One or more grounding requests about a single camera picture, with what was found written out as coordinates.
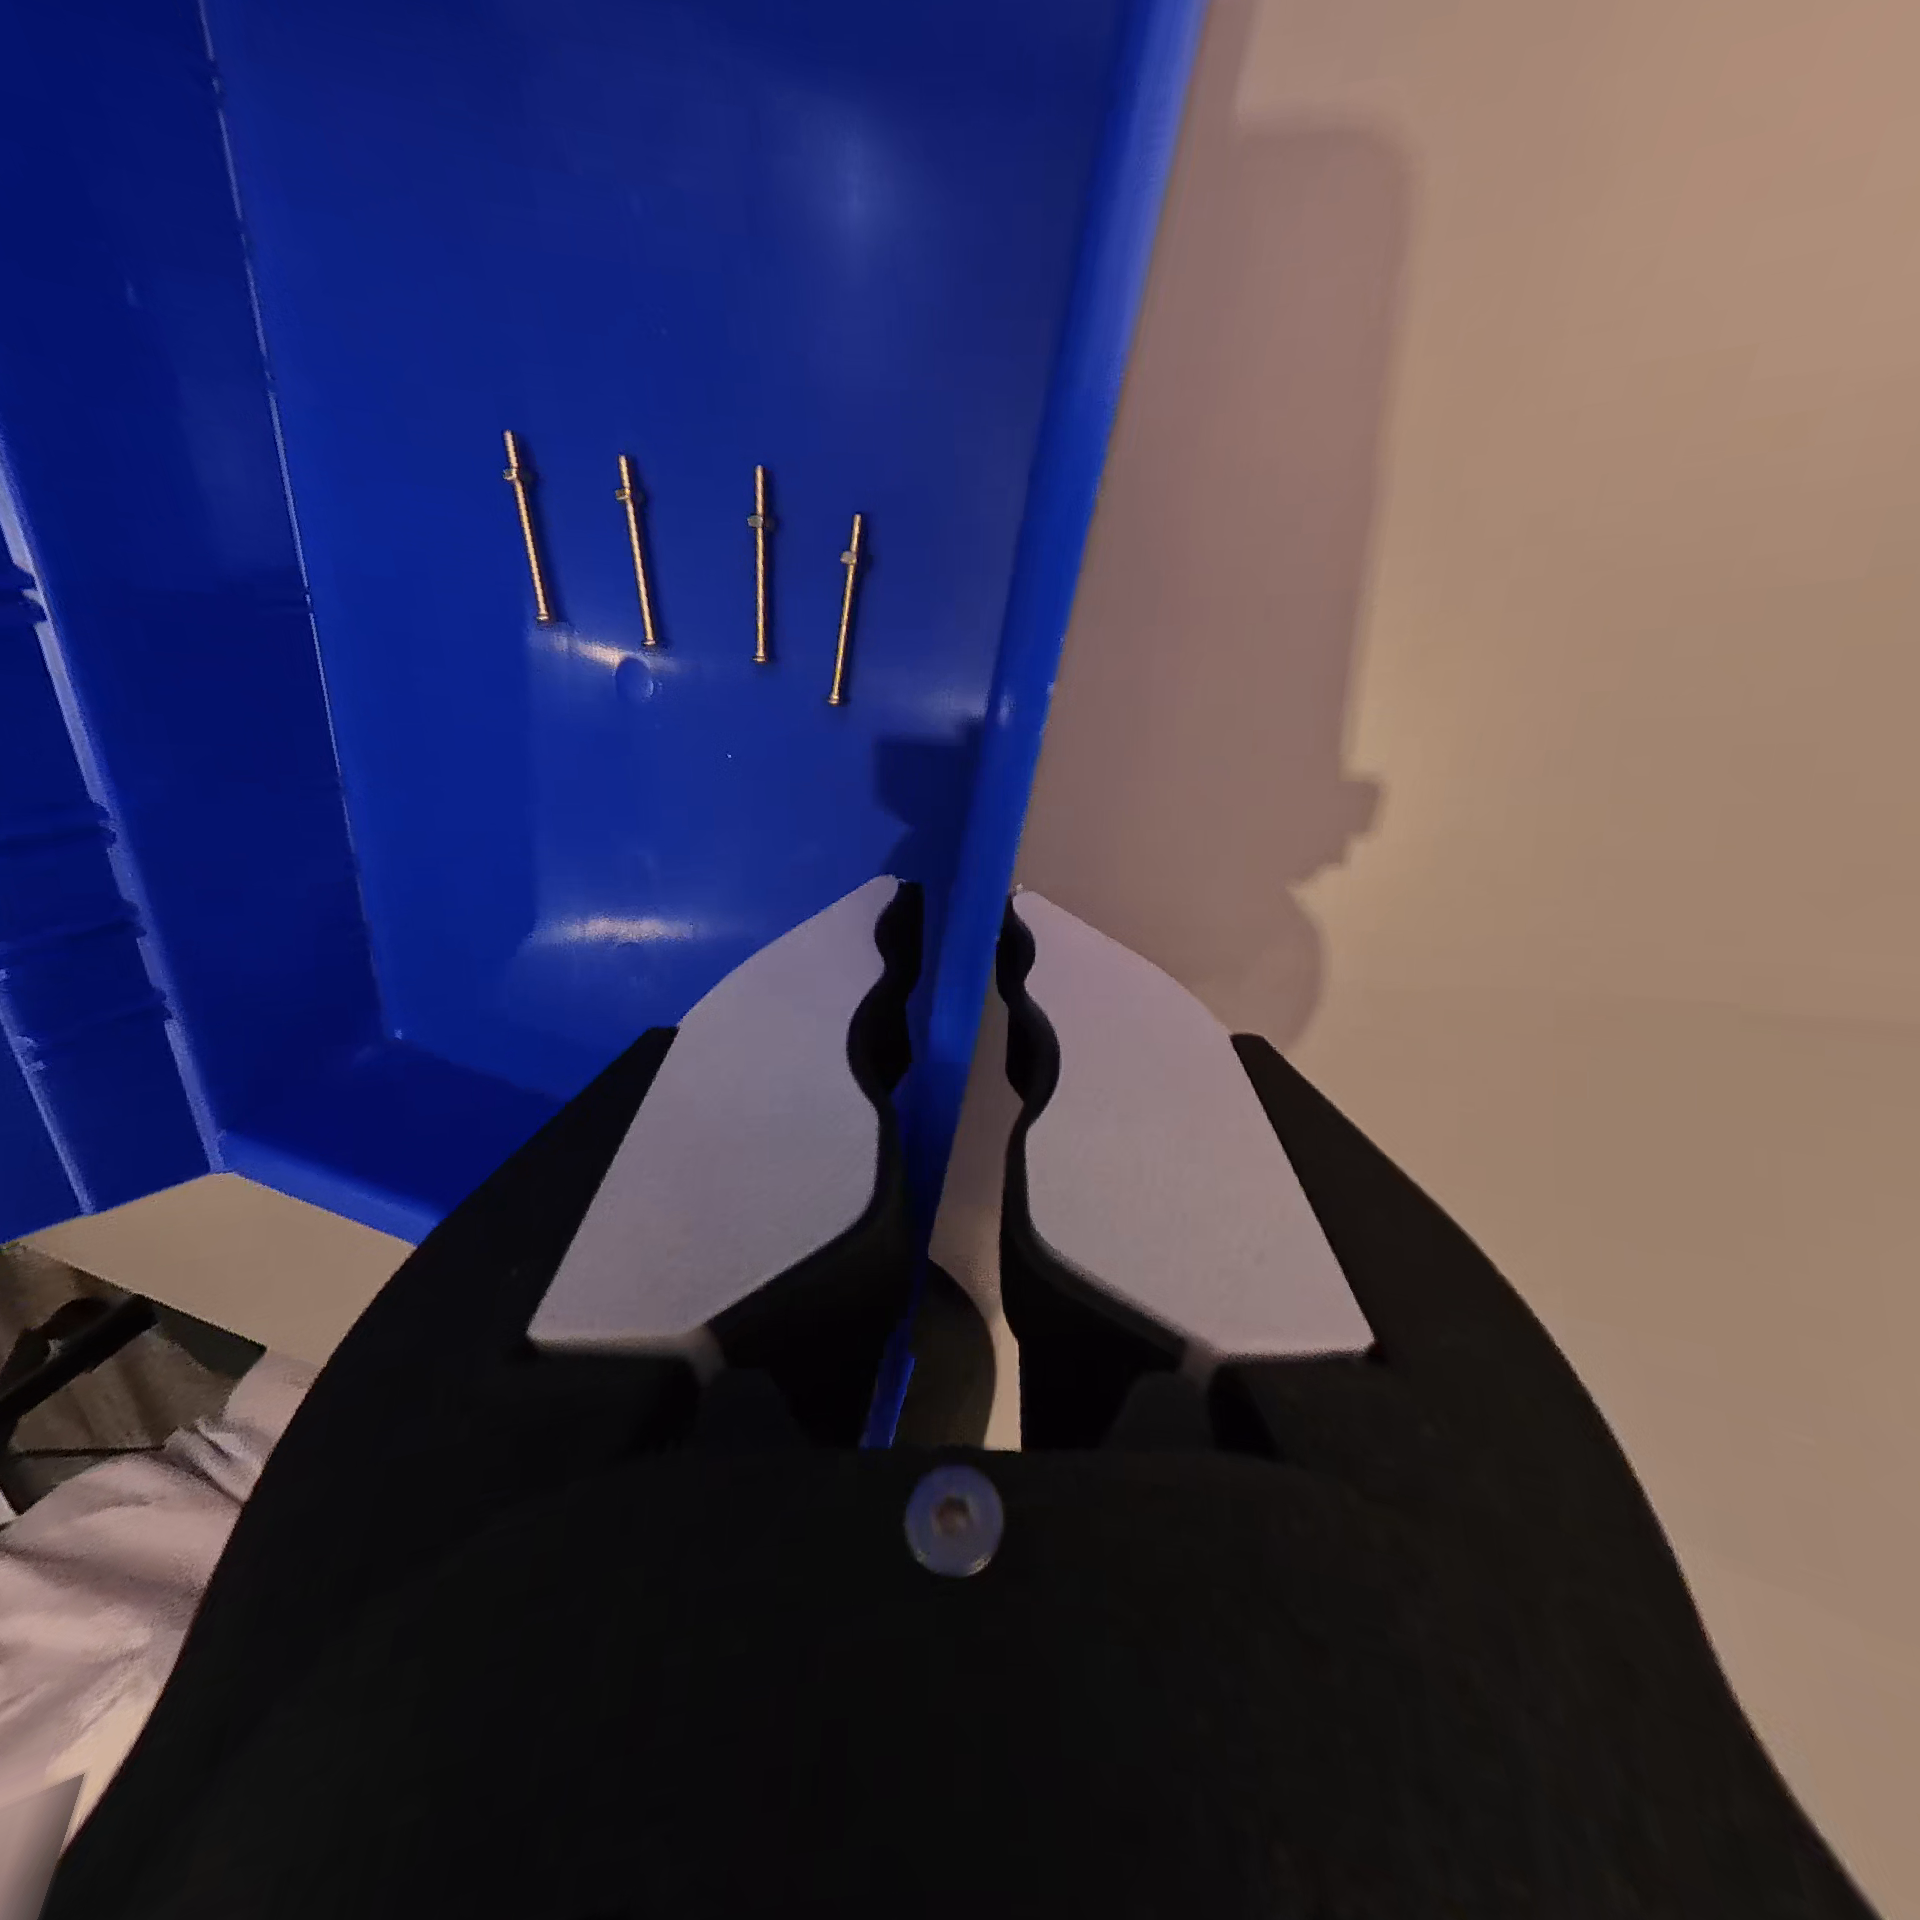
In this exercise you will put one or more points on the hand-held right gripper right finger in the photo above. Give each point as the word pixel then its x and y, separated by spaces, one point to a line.
pixel 1184 1201

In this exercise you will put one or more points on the blue plastic bin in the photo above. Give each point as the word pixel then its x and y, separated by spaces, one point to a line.
pixel 674 224

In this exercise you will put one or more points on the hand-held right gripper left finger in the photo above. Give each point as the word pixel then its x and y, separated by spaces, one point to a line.
pixel 721 1184

